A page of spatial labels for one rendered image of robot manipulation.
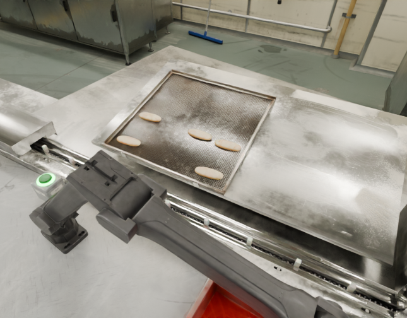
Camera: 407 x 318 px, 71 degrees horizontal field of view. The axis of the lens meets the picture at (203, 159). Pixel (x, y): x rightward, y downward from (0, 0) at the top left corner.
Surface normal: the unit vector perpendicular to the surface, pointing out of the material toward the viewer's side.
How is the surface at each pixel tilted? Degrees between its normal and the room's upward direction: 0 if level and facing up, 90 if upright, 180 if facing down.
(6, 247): 0
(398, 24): 90
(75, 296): 0
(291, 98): 10
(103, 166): 19
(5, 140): 0
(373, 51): 90
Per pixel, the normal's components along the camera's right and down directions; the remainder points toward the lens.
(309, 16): -0.47, 0.60
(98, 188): 0.30, -0.57
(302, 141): -0.07, -0.61
